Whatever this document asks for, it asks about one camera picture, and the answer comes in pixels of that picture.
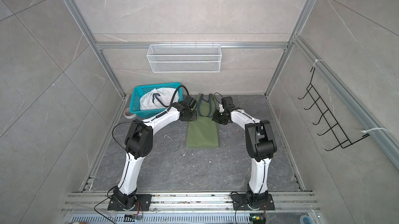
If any green tank top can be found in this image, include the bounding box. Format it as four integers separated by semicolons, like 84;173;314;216
186;94;219;148

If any teal plastic basket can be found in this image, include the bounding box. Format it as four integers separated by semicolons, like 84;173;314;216
129;82;181;119

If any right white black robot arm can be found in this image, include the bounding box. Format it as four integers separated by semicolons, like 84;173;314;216
213;96;277;212

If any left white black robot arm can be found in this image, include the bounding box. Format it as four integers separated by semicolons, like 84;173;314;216
111;95;196;211

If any white tank top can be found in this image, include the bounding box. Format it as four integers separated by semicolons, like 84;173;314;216
140;88;179;110

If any roll of tape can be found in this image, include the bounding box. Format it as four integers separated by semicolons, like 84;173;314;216
123;107;137;119

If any blue tape roll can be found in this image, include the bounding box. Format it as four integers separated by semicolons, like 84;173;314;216
300;215;315;224

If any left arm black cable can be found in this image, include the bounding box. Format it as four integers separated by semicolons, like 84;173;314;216
93;84;190;224

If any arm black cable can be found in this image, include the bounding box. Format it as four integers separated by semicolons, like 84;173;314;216
213;92;269;193
93;84;190;224

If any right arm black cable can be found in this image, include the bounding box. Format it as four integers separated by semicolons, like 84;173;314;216
213;92;269;193

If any white wire mesh shelf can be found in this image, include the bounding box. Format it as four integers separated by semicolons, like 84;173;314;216
147;44;222;73

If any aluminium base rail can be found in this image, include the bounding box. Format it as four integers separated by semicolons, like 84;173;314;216
60;192;325;224

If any black wire hook rack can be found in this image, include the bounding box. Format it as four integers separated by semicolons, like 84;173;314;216
298;67;370;152

